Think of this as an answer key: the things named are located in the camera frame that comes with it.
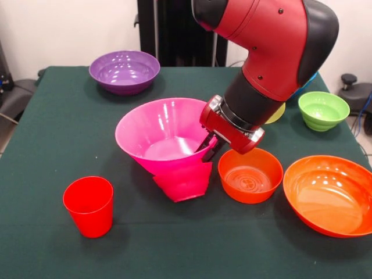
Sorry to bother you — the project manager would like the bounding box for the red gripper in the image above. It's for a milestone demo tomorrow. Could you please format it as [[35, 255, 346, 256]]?
[[194, 94, 266, 163]]

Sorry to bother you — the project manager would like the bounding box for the small crimson pink bowl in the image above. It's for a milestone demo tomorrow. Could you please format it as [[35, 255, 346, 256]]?
[[152, 162, 213, 203]]

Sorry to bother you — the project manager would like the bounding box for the large magenta bowl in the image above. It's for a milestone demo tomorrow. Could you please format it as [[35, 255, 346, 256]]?
[[115, 97, 219, 178]]

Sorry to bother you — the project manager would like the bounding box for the yellow cup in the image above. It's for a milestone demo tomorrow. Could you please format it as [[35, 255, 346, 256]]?
[[264, 102, 287, 125]]

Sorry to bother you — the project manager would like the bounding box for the small orange bowl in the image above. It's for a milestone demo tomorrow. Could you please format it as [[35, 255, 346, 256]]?
[[217, 147, 284, 205]]

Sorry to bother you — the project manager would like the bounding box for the black robot column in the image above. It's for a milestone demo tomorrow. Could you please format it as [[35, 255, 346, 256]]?
[[136, 0, 229, 67]]

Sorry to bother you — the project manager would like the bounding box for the blue bowl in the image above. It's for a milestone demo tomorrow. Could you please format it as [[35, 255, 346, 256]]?
[[290, 72, 318, 99]]

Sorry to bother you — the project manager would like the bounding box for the small green bowl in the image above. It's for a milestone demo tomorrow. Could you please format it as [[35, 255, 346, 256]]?
[[298, 91, 351, 133]]

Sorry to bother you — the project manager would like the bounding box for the purple bowl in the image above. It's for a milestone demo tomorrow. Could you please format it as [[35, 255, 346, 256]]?
[[88, 50, 161, 96]]

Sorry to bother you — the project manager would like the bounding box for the large orange bowl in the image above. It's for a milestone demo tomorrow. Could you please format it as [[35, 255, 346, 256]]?
[[282, 155, 372, 238]]

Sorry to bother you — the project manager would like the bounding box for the red cup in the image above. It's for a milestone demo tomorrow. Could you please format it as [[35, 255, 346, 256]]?
[[62, 176, 114, 239]]

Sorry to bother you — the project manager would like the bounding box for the dark green tablecloth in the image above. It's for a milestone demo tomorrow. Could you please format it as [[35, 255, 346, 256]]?
[[0, 66, 372, 279]]

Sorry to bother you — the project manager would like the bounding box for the black equipment box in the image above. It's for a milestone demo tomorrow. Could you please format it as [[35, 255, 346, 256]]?
[[0, 40, 14, 96]]

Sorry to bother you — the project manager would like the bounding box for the blue cable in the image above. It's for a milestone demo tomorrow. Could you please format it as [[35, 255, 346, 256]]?
[[351, 92, 372, 137]]

